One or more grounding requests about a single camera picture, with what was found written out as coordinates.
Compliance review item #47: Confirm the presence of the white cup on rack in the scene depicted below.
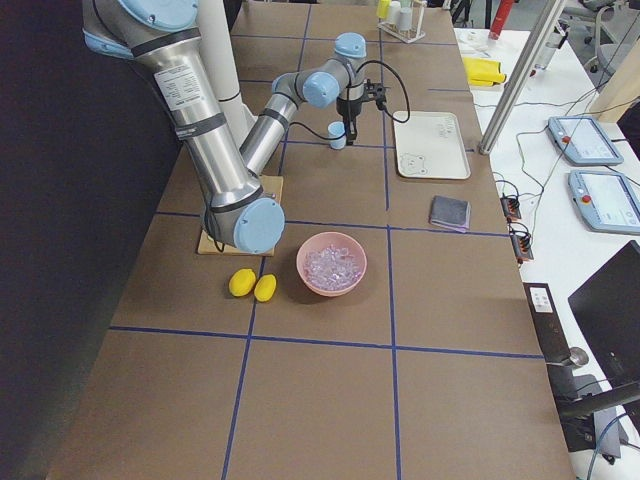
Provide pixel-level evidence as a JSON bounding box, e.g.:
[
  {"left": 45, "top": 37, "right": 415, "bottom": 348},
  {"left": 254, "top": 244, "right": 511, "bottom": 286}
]
[{"left": 386, "top": 0, "right": 402, "bottom": 24}]

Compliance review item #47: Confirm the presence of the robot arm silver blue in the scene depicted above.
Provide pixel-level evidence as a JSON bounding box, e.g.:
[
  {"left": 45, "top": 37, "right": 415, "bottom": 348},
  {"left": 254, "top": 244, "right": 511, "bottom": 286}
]
[{"left": 82, "top": 1, "right": 366, "bottom": 254}]

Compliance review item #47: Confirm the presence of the teach pendant far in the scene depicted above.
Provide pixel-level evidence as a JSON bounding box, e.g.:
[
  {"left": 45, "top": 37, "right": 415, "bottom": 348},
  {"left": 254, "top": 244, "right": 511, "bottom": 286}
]
[{"left": 547, "top": 116, "right": 624, "bottom": 166}]

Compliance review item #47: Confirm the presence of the white wire cup rack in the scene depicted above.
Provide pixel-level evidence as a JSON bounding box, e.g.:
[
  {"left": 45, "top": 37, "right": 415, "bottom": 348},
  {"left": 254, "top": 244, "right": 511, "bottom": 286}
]
[{"left": 376, "top": 0, "right": 427, "bottom": 44}]

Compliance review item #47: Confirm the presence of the wooden cutting board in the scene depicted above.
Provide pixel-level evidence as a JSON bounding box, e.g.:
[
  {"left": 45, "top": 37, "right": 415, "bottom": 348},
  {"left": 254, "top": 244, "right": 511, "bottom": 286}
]
[{"left": 202, "top": 175, "right": 285, "bottom": 255}]

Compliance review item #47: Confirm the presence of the aluminium frame post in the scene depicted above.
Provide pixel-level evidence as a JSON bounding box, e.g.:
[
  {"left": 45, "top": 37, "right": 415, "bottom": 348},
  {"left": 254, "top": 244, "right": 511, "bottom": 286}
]
[{"left": 478, "top": 0, "right": 566, "bottom": 155}]

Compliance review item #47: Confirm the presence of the pink bowl of ice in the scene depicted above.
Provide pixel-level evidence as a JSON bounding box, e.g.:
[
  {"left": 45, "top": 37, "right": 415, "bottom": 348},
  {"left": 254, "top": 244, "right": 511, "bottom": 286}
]
[{"left": 296, "top": 231, "right": 368, "bottom": 297}]

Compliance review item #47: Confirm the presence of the yellow folded towel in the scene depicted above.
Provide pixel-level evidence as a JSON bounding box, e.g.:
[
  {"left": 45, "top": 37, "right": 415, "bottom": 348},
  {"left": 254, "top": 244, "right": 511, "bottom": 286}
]
[{"left": 462, "top": 57, "right": 507, "bottom": 87}]

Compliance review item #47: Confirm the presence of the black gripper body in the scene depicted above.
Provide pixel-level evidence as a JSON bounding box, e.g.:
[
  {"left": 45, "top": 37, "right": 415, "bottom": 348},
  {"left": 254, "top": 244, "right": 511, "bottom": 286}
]
[{"left": 336, "top": 83, "right": 364, "bottom": 120}]

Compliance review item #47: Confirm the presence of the black computer monitor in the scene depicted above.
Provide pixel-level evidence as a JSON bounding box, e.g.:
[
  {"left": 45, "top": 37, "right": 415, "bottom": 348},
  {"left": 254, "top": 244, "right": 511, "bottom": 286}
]
[{"left": 569, "top": 240, "right": 640, "bottom": 385}]

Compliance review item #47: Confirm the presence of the folded grey cloth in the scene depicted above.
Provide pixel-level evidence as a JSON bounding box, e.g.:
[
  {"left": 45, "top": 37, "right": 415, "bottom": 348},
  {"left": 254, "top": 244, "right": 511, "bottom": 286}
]
[{"left": 429, "top": 195, "right": 471, "bottom": 233}]

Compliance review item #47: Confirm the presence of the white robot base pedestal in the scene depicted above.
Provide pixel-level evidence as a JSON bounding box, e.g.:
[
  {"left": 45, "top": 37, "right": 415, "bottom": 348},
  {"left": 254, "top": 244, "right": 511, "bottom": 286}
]
[{"left": 197, "top": 0, "right": 256, "bottom": 145}]

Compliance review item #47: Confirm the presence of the teach pendant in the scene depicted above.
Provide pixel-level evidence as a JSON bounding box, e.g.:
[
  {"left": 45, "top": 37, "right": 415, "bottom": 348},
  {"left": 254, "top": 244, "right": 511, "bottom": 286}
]
[
  {"left": 568, "top": 170, "right": 639, "bottom": 235},
  {"left": 547, "top": 116, "right": 624, "bottom": 166}
]

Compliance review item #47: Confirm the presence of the yellow cup on rack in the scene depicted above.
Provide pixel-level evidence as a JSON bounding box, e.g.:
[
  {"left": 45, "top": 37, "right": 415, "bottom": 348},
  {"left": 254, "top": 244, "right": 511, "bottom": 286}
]
[{"left": 376, "top": 0, "right": 391, "bottom": 21}]

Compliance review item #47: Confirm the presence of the light blue plastic cup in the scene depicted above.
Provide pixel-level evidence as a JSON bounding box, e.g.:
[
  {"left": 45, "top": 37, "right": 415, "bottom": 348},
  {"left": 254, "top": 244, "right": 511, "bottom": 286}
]
[{"left": 327, "top": 121, "right": 346, "bottom": 150}]

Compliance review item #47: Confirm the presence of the yellow lemon near bowl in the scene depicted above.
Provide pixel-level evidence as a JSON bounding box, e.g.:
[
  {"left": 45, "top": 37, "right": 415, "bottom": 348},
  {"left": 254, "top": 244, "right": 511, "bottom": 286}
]
[{"left": 253, "top": 274, "right": 277, "bottom": 303}]

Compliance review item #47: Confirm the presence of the grey cup on rack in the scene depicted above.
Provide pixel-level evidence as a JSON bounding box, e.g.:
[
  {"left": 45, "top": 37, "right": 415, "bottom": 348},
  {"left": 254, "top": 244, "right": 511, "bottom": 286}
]
[{"left": 396, "top": 7, "right": 413, "bottom": 31}]

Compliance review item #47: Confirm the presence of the yellow lemon far one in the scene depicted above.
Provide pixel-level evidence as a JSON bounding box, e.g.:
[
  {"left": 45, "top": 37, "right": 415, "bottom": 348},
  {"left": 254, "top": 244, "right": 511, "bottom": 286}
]
[{"left": 228, "top": 268, "right": 257, "bottom": 297}]

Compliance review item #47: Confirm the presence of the cream bear serving tray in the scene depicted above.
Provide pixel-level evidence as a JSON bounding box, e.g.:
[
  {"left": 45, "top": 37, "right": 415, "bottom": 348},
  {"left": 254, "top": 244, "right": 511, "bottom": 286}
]
[{"left": 393, "top": 111, "right": 471, "bottom": 180}]

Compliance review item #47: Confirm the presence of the teach pendant near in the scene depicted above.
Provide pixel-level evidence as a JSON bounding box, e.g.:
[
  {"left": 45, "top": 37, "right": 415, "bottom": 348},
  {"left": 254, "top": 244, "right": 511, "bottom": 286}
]
[{"left": 568, "top": 170, "right": 639, "bottom": 235}]

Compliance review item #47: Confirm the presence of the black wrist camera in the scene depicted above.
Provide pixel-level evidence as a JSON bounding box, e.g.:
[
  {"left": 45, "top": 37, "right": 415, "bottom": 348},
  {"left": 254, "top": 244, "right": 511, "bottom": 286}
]
[{"left": 361, "top": 79, "right": 387, "bottom": 112}]

